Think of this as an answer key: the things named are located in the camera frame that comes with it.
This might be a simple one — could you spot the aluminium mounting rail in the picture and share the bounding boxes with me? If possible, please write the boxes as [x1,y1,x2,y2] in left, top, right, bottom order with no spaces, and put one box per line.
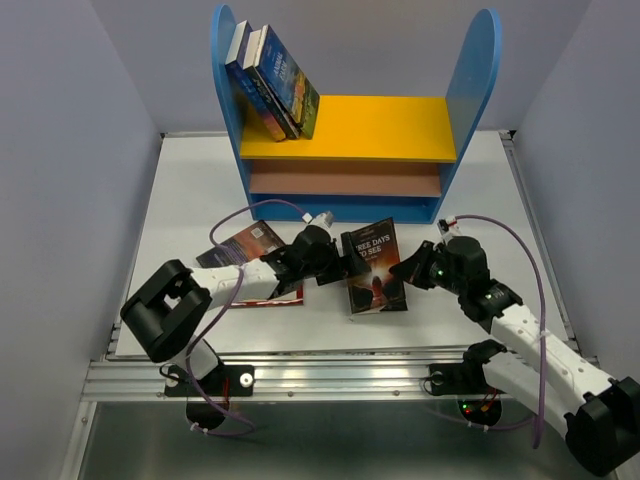
[79,349,601,404]

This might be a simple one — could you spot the blue Jane Eyre book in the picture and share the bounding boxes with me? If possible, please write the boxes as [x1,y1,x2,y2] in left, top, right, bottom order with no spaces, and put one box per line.
[225,20,287,141]

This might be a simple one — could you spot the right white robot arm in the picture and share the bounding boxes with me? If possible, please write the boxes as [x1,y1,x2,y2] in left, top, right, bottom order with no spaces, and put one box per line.
[390,236,639,477]

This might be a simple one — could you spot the blue Animal Farm book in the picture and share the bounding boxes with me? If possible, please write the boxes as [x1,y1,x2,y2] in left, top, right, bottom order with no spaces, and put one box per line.
[254,24,320,139]

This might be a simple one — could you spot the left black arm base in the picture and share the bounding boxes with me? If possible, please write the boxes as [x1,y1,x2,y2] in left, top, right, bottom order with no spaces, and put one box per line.
[158,363,256,437]

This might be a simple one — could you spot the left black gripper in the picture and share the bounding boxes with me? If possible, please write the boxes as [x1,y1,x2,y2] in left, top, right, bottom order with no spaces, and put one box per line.
[300,231,369,285]

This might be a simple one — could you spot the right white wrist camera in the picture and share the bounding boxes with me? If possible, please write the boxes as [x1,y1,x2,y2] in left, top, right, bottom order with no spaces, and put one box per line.
[437,216,462,244]

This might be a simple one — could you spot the floral Little Women book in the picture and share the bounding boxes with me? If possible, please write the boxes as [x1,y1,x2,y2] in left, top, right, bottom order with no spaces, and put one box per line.
[241,29,300,142]

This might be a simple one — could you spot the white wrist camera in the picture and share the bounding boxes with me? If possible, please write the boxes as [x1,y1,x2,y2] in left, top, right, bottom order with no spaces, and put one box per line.
[437,216,462,244]
[302,211,334,232]

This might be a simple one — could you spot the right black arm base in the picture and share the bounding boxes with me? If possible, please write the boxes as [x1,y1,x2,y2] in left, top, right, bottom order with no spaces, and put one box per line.
[422,340,507,431]

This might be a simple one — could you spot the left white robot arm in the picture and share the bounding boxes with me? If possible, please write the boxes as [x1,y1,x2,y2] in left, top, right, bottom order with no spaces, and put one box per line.
[120,222,370,394]

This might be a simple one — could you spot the Three Days To See book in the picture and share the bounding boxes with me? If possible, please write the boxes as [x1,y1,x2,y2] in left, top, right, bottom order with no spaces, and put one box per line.
[347,217,408,316]

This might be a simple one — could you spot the red bordered cream book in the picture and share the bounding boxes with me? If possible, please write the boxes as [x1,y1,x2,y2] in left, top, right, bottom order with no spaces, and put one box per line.
[232,286,304,308]

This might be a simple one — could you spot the blue and yellow bookshelf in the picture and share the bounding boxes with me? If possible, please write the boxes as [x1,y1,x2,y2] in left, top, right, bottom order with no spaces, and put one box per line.
[210,4,502,224]

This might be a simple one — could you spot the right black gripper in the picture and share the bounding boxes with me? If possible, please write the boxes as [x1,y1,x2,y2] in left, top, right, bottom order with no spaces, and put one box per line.
[386,240,465,296]

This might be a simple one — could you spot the dark sunset paperback book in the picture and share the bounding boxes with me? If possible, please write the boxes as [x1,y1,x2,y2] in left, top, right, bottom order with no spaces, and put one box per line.
[196,220,285,268]

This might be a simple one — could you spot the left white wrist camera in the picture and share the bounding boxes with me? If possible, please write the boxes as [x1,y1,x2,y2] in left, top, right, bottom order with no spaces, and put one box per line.
[302,211,334,232]

